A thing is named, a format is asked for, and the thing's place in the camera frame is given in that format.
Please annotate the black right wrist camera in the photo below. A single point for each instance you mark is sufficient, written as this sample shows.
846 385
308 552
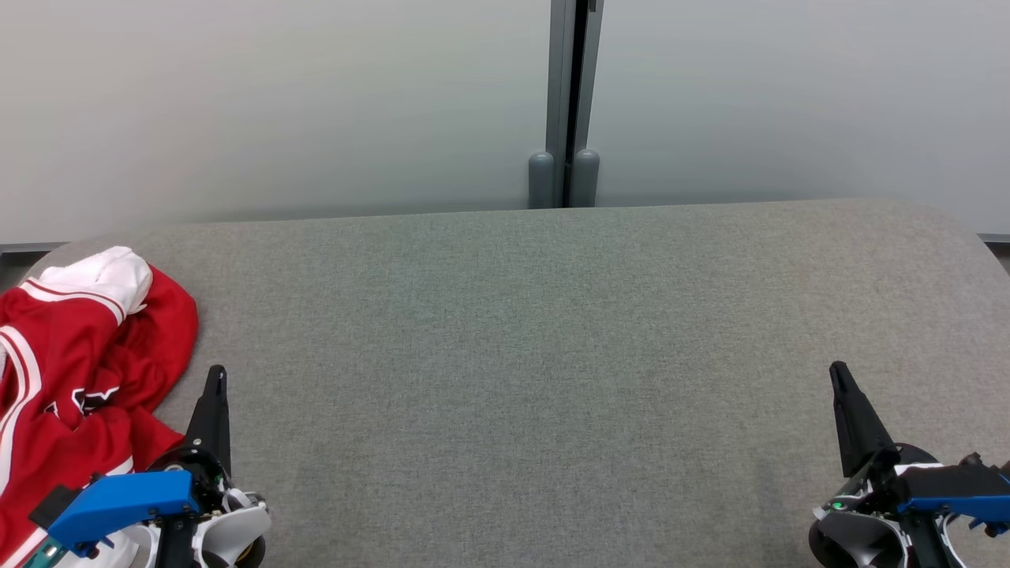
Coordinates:
970 459

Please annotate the red white jersey shirt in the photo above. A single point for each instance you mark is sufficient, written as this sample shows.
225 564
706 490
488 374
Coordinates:
63 355

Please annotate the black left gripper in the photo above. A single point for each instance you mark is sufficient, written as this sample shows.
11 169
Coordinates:
213 473

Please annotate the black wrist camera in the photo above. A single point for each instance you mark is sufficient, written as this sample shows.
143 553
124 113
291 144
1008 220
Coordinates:
54 506
970 459

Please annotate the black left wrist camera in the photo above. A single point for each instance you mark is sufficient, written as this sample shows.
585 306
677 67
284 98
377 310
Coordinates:
54 506

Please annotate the grey cylindrical post foot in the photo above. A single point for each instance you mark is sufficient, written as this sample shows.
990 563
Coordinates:
541 181
585 180

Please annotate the teal left camera connector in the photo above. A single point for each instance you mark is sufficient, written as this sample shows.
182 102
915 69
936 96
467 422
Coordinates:
43 554

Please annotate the blue black right camera bracket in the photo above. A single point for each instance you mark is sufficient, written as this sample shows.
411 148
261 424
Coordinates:
955 493

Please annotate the grey wall base rail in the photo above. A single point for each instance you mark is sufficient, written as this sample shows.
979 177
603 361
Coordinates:
996 237
31 248

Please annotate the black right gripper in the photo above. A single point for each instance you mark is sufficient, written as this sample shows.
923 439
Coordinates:
856 536

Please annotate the grey partition post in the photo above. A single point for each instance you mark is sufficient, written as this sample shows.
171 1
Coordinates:
562 79

